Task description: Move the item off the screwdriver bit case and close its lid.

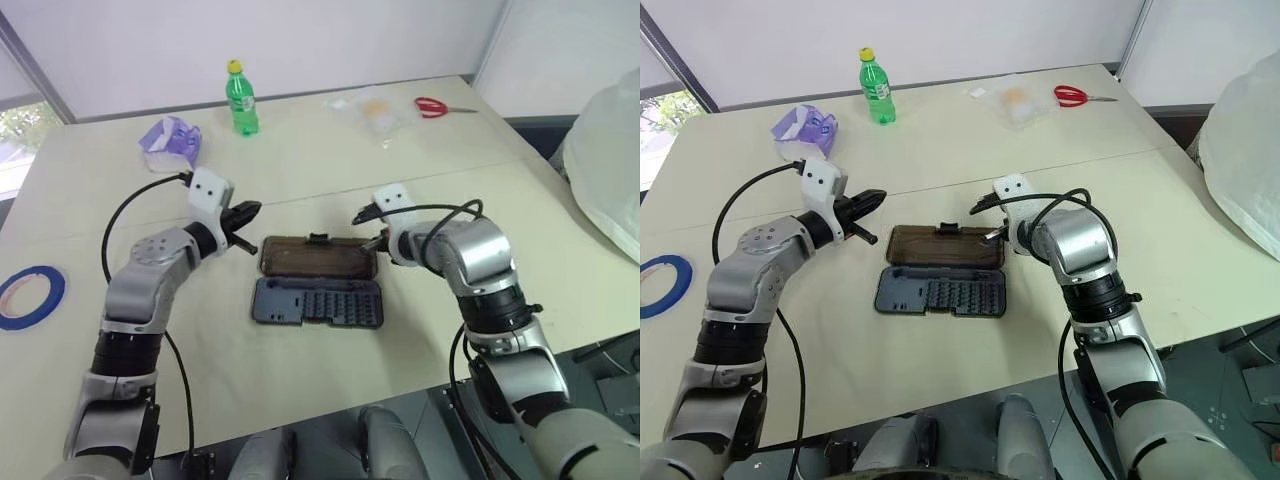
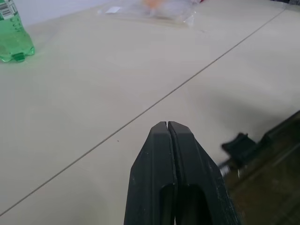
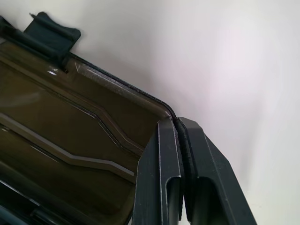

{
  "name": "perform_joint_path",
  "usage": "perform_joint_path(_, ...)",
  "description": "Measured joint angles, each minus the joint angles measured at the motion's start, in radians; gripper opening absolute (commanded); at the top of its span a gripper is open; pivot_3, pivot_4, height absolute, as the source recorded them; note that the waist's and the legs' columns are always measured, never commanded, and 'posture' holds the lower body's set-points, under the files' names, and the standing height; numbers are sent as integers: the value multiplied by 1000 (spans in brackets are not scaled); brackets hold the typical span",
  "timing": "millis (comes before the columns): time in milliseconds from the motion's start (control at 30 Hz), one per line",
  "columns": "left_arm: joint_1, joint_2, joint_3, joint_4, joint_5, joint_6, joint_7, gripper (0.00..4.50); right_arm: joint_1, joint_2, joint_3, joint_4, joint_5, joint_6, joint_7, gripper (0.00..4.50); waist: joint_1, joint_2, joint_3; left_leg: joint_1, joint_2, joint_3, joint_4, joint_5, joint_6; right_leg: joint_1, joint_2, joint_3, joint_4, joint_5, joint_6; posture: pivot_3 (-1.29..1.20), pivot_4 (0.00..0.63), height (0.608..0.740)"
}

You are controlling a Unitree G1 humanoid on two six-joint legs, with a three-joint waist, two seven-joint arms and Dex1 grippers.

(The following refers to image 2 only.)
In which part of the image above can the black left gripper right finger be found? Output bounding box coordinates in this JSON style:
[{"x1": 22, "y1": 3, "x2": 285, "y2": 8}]
[{"x1": 167, "y1": 120, "x2": 242, "y2": 225}]

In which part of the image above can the clear plastic bag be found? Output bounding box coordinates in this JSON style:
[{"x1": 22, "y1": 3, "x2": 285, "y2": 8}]
[{"x1": 97, "y1": 0, "x2": 196, "y2": 30}]

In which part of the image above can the green plastic soda bottle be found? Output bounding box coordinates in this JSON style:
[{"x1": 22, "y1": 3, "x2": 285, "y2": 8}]
[{"x1": 0, "y1": 0, "x2": 36, "y2": 64}]

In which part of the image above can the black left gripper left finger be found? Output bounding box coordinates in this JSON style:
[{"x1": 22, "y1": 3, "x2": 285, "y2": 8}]
[{"x1": 123, "y1": 121, "x2": 178, "y2": 225}]

